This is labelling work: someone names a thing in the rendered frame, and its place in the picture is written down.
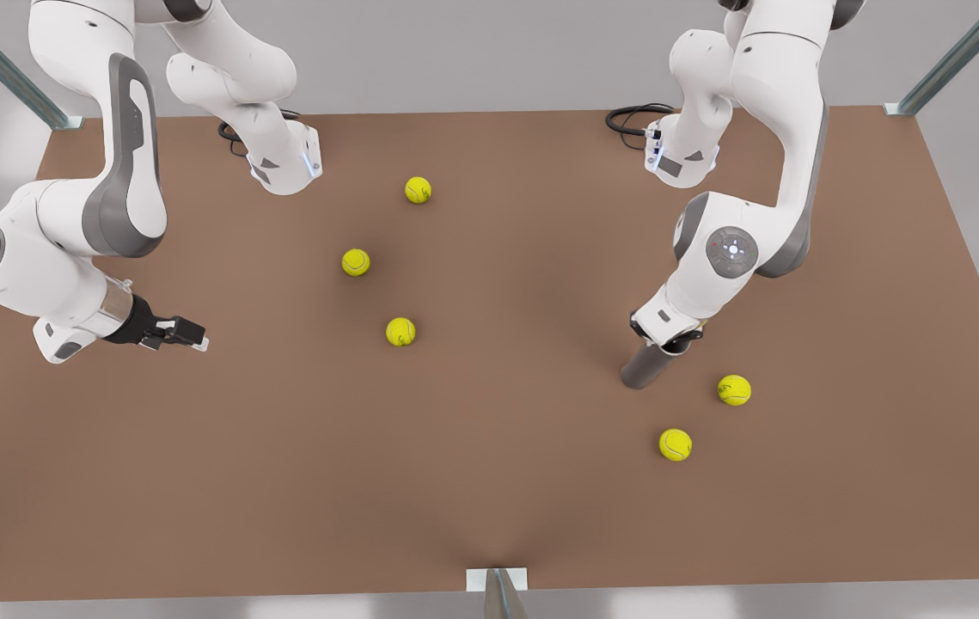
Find silver frame post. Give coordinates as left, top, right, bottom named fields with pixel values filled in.
left=0, top=0, right=84, bottom=132
left=465, top=567, right=529, bottom=619
left=883, top=0, right=979, bottom=118

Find grey tennis tube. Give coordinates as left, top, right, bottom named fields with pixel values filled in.
left=620, top=338, right=689, bottom=390

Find black cable loop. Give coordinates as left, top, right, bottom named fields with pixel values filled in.
left=217, top=108, right=303, bottom=159
left=605, top=102, right=679, bottom=152

